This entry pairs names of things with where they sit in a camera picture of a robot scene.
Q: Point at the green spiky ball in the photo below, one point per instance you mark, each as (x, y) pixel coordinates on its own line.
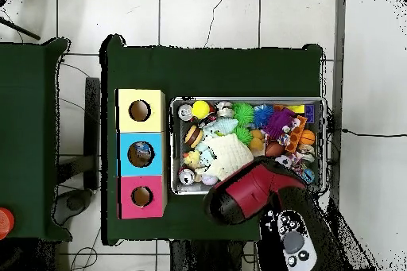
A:
(243, 113)

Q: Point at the small toy hamburger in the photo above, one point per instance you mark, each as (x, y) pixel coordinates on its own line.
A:
(194, 136)

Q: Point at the yellow tennis ball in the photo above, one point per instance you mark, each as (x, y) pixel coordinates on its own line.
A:
(201, 109)

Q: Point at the clear shallow mesh bin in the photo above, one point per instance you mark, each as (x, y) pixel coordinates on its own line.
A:
(321, 112)

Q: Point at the yellow plush duck toy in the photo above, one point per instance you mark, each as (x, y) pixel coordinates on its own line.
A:
(191, 159)

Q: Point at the silver can with pull tab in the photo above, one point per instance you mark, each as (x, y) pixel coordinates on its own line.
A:
(184, 112)

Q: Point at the red disc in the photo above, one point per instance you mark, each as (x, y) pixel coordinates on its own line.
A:
(5, 222)

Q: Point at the black side stand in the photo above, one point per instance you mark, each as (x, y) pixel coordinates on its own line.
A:
(92, 131)

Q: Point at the crushed silver can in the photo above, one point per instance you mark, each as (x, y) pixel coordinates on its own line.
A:
(225, 109)

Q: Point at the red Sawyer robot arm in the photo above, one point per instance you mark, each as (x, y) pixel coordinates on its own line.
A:
(254, 188)

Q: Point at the purple spiky ball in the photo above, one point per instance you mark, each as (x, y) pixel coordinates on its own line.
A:
(280, 123)

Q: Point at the red soda can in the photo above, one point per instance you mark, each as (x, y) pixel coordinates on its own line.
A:
(186, 177)

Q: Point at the cream knitted cloth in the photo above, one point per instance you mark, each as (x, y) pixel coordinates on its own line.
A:
(226, 151)

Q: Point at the small orange basketball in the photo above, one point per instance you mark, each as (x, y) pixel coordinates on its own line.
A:
(307, 137)

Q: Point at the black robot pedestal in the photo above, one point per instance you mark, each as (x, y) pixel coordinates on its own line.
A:
(203, 258)

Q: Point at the clear blue-printed plastic packet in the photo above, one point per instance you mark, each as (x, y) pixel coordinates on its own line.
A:
(144, 151)

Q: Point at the wooden box with three holes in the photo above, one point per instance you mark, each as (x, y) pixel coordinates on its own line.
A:
(141, 109)

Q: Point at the light teal cloth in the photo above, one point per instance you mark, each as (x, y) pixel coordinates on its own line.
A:
(219, 125)

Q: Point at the dark green side table cloth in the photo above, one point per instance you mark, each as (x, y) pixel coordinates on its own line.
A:
(32, 125)

